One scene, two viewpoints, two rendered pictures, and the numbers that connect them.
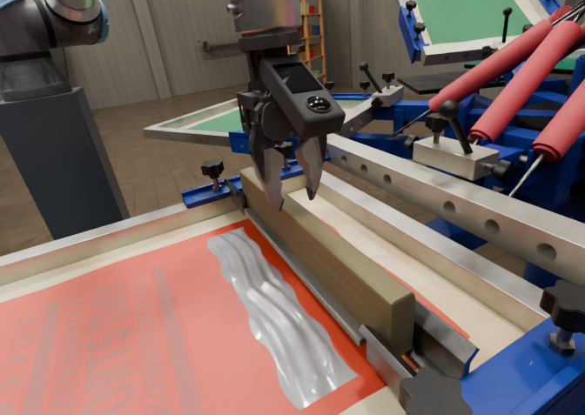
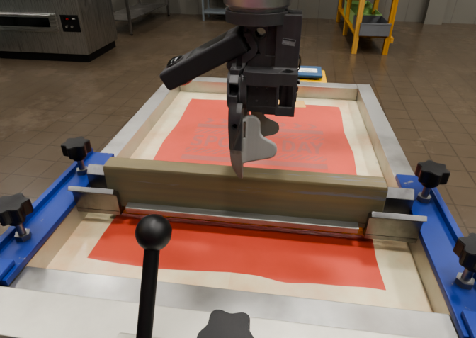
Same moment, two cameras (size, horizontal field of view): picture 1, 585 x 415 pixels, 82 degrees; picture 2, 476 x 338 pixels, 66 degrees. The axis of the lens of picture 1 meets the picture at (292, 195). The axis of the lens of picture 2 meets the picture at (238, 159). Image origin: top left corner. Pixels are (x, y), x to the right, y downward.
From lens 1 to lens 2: 74 cm
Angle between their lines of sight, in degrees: 100
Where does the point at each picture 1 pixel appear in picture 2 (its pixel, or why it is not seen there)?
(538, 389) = (38, 203)
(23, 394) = not seen: hidden behind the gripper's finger
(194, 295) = not seen: hidden behind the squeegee
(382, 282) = (123, 160)
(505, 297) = (62, 273)
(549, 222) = (12, 307)
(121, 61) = not seen: outside the picture
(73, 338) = (280, 136)
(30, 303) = (331, 127)
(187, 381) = (209, 159)
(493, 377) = (61, 204)
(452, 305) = (108, 272)
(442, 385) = (73, 144)
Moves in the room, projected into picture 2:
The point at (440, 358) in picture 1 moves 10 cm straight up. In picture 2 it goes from (91, 198) to (76, 141)
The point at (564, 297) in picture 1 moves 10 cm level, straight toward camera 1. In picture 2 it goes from (18, 198) to (37, 159)
